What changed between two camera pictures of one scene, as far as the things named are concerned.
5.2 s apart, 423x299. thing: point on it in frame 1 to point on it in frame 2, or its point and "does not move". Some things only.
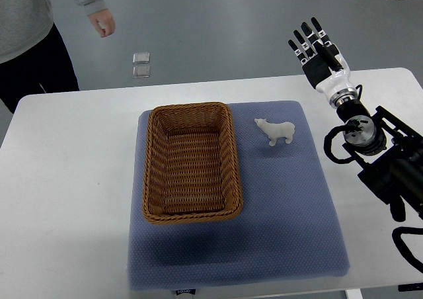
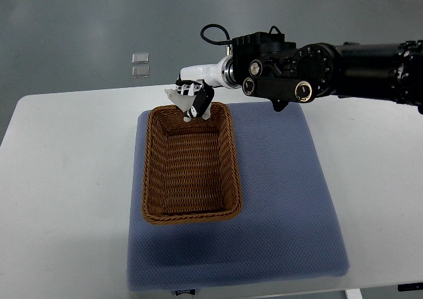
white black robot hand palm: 315,70 to 223,73
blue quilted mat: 287,227 does not move
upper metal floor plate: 141,58 does not move
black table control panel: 410,287 does not move
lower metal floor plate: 141,71 does not move
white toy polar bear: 274,131 to 184,102
